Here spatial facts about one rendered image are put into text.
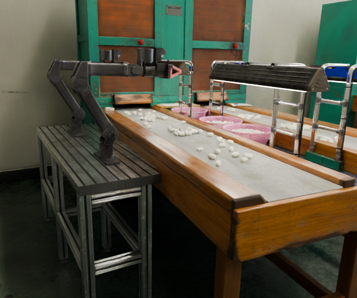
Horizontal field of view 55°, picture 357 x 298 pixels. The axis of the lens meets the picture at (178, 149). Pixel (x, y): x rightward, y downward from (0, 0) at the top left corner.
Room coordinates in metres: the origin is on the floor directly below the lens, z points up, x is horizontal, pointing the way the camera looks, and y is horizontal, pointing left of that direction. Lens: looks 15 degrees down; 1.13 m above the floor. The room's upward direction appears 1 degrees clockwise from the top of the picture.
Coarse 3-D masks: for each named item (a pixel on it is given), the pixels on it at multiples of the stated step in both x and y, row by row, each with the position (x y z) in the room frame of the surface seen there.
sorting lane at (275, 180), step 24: (168, 120) 2.18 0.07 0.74; (192, 144) 1.55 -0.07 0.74; (216, 144) 1.56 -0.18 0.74; (216, 168) 1.20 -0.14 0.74; (240, 168) 1.20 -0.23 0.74; (264, 168) 1.21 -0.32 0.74; (288, 168) 1.21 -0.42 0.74; (264, 192) 0.97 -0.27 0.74; (288, 192) 0.97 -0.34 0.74; (312, 192) 0.98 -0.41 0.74
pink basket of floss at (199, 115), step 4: (172, 108) 2.51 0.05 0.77; (176, 108) 2.56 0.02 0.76; (184, 108) 2.60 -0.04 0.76; (192, 108) 2.60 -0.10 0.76; (196, 108) 2.59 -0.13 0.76; (200, 108) 2.57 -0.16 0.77; (176, 112) 2.39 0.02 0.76; (184, 112) 2.35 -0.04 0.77; (192, 112) 2.34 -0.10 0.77; (196, 112) 2.35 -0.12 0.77; (200, 112) 2.36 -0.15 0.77; (204, 112) 2.41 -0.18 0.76; (196, 116) 2.37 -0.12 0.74; (200, 116) 2.38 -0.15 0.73
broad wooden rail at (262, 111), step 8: (256, 112) 2.54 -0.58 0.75; (264, 112) 2.46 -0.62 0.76; (280, 112) 2.45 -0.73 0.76; (288, 120) 2.23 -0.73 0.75; (296, 120) 2.17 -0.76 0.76; (304, 120) 2.14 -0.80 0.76; (312, 120) 2.14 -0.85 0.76; (336, 128) 1.89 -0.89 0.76; (352, 128) 1.89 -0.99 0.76; (352, 136) 1.78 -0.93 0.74
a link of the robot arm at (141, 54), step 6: (138, 48) 1.62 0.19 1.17; (144, 48) 1.60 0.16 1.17; (150, 48) 1.60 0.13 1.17; (138, 54) 1.61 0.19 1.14; (144, 54) 1.60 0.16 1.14; (150, 54) 1.60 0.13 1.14; (138, 60) 1.61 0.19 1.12; (144, 60) 1.60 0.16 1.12; (150, 60) 1.60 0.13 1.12; (132, 72) 1.54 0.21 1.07; (138, 72) 1.56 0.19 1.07
